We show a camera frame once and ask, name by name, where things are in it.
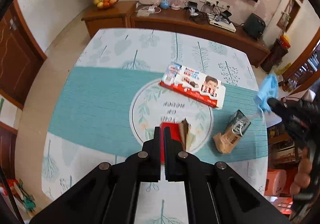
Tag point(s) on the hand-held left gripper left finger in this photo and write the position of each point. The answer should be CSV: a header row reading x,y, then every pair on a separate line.
x,y
157,154

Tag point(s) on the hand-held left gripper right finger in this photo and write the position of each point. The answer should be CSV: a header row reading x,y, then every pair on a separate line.
x,y
172,159

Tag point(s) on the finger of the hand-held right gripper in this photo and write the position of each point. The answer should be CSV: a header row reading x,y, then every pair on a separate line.
x,y
277,105

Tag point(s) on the red paper box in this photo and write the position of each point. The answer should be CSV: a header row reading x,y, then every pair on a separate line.
x,y
173,131

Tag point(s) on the person's right hand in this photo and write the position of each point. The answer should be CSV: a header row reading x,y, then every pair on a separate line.
x,y
303,171

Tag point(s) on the dark tall basket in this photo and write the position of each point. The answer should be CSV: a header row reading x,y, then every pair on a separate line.
x,y
273,56

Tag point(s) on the brown snack packet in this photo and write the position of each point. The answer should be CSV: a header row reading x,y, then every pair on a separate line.
x,y
231,134

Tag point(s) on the wooden glass cabinet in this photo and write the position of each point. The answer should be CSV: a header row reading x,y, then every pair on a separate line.
x,y
303,57

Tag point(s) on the pink plastic stool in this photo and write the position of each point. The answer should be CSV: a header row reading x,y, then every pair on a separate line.
x,y
276,181

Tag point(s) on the red and yellow container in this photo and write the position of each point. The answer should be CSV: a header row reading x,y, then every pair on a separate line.
x,y
285,41

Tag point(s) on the white and red chocolate box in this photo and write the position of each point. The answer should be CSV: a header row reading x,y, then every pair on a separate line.
x,y
192,84

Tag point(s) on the long wooden television cabinet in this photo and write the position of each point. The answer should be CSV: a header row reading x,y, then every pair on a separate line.
x,y
225,37

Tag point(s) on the white set-top box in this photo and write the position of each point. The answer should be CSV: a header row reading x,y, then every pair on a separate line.
x,y
223,25

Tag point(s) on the black handheld device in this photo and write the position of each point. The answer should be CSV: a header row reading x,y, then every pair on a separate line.
x,y
225,14

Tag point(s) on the colourful toy pile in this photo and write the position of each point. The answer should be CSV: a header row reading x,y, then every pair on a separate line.
x,y
25,196

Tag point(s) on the pink clear ornament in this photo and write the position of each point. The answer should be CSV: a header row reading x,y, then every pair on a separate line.
x,y
176,4

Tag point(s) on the wooden side cabinet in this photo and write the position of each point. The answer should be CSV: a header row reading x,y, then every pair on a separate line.
x,y
107,17

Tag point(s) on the blue globe ornament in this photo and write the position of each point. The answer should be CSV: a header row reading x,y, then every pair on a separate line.
x,y
164,3

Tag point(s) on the fruit bowl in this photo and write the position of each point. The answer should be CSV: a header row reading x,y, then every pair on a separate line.
x,y
106,2

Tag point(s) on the brown wooden door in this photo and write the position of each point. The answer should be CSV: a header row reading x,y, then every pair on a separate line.
x,y
15,59

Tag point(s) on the wall socket row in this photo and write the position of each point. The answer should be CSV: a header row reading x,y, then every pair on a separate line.
x,y
211,2

